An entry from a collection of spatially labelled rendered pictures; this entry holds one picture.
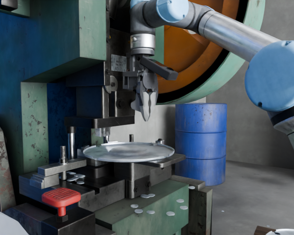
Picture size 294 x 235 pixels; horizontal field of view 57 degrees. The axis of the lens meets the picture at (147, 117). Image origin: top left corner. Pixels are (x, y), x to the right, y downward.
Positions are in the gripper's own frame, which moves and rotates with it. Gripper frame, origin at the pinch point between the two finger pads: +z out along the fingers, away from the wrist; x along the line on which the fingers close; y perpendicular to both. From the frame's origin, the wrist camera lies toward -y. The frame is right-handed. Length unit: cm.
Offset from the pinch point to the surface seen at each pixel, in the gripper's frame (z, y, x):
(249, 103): 4, 68, -330
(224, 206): 90, 36, -159
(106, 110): -1.9, 11.9, 6.0
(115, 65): -16.2, 11.8, 2.0
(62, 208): 16.2, -3.3, 33.3
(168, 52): -25.3, 16.5, -36.5
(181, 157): 11.7, -9.6, -3.7
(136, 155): 11.3, 1.8, 3.8
